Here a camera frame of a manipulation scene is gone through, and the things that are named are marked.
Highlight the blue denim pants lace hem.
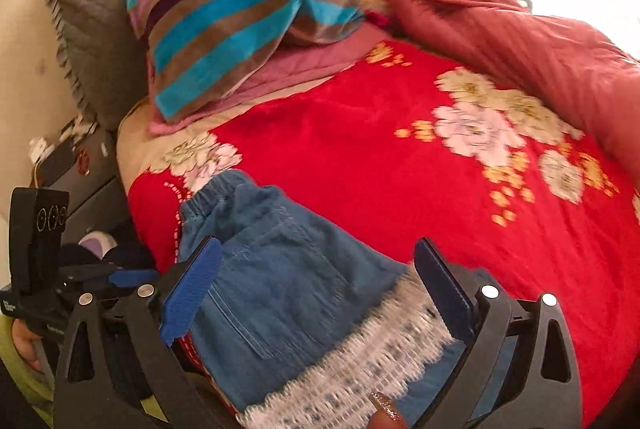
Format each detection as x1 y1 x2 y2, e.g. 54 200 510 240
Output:
180 170 464 428

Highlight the left hand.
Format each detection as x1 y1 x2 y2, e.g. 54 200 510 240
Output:
11 319 42 371

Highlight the right hand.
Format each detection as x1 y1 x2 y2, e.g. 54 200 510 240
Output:
367 392 408 429

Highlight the dark bedside table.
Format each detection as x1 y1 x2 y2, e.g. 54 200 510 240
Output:
32 116 129 243

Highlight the beige mattress sheet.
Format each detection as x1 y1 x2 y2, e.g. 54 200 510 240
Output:
116 78 326 189

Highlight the red floral blanket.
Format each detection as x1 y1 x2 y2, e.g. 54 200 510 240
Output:
128 41 639 423

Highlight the striped colourful pillow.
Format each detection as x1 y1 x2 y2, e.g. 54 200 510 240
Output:
126 0 363 124

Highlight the pink quilted pad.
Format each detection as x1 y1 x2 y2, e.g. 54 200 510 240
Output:
149 22 392 136

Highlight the salmon red duvet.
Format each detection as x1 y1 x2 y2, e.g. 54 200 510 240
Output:
386 0 639 176

